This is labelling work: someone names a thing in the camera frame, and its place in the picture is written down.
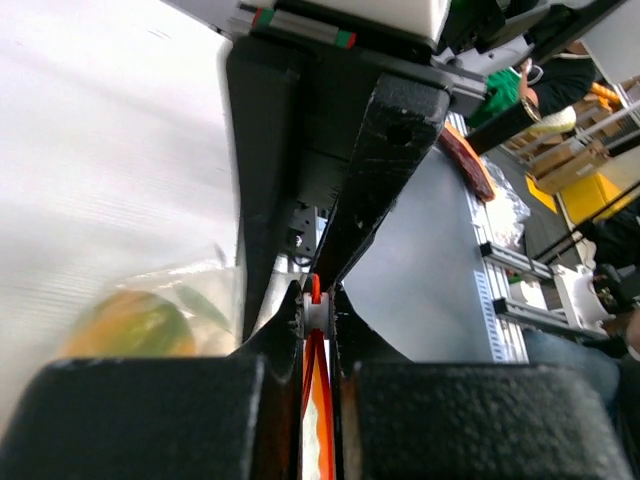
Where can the cardboard box stack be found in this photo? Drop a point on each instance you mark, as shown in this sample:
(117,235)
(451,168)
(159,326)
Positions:
(567,165)

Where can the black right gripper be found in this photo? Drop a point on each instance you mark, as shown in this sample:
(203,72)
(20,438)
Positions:
(332,108)

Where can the green orange mango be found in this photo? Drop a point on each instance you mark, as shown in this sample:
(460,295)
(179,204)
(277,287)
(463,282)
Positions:
(130,324)

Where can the white slotted cable duct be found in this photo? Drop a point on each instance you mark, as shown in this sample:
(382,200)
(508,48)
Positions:
(505,337)

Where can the aluminium mounting rail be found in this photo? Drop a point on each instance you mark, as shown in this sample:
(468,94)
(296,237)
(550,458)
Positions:
(555,299)

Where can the person in green shirt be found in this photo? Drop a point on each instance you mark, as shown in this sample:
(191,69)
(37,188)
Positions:
(553,86)

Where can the red toy meat slab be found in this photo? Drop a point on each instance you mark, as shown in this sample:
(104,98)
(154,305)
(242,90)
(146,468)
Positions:
(470,164)

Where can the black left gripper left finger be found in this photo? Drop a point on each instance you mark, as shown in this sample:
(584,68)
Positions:
(232,417)

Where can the clear zip bag orange zipper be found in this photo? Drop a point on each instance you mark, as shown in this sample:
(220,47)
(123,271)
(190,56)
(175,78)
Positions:
(206,290)

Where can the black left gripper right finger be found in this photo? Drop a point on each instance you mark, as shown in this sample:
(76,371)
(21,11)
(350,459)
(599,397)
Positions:
(398,419)

